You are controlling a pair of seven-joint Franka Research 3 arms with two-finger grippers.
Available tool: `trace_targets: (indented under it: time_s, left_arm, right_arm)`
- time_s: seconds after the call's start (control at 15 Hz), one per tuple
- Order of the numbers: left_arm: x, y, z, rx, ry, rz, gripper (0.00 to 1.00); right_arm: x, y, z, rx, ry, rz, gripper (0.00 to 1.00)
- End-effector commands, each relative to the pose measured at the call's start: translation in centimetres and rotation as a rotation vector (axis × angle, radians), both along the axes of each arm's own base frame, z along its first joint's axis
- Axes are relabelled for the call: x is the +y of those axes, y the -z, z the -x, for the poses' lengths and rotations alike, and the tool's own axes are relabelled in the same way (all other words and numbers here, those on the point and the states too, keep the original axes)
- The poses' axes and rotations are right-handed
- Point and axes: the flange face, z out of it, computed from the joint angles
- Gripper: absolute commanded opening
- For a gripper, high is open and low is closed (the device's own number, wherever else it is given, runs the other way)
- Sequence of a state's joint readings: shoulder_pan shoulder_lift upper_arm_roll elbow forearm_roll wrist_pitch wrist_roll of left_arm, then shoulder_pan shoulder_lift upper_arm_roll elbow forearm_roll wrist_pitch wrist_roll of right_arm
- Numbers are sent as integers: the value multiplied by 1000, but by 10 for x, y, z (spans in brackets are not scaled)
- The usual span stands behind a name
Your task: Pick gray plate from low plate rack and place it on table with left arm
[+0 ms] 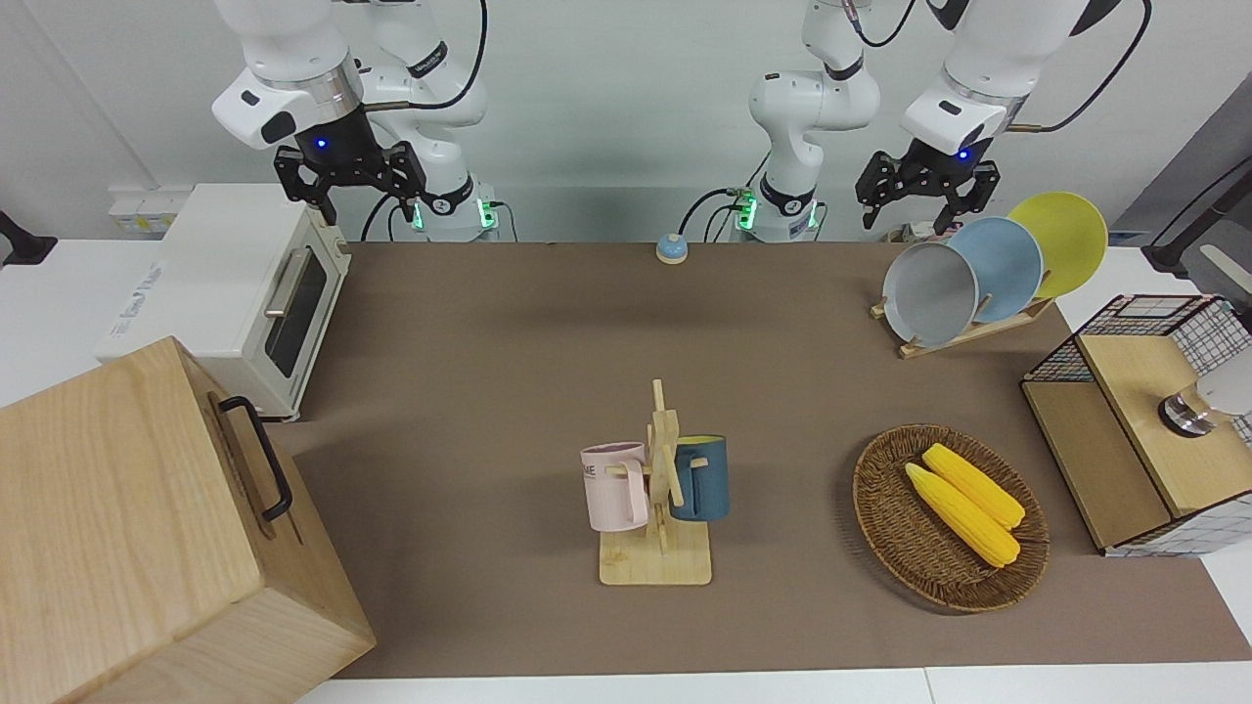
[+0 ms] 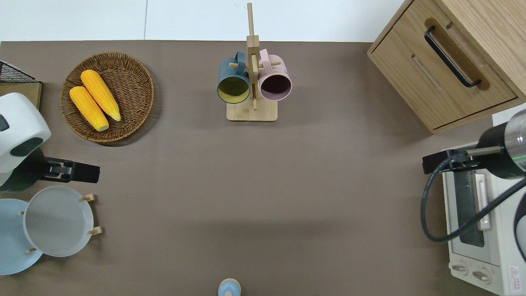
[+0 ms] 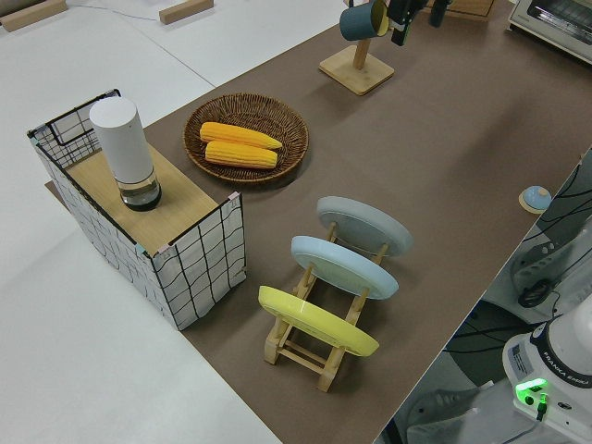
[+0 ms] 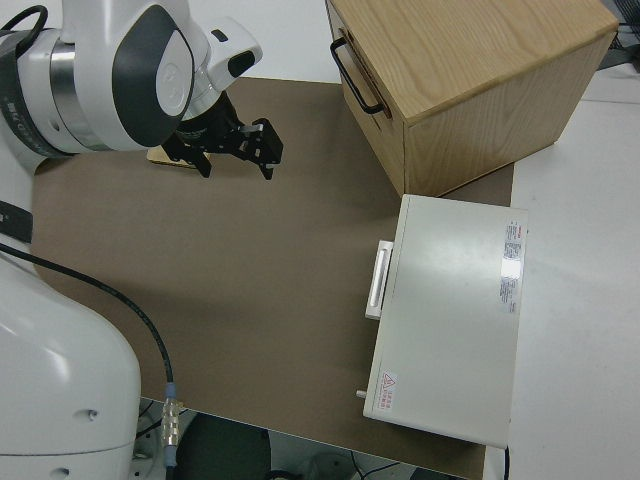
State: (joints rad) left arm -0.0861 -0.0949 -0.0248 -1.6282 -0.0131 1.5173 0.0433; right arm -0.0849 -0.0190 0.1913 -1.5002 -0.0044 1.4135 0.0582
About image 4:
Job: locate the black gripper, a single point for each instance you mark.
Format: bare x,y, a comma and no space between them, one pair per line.
212,127

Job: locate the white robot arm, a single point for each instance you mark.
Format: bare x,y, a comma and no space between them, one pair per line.
150,75

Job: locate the wooden mug tree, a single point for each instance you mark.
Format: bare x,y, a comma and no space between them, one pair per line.
157,156

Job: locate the brown table mat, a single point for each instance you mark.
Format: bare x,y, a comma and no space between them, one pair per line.
250,275

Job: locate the wooden drawer box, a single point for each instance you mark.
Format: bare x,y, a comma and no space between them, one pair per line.
475,75

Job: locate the white toaster oven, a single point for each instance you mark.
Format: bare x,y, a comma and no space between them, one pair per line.
450,310

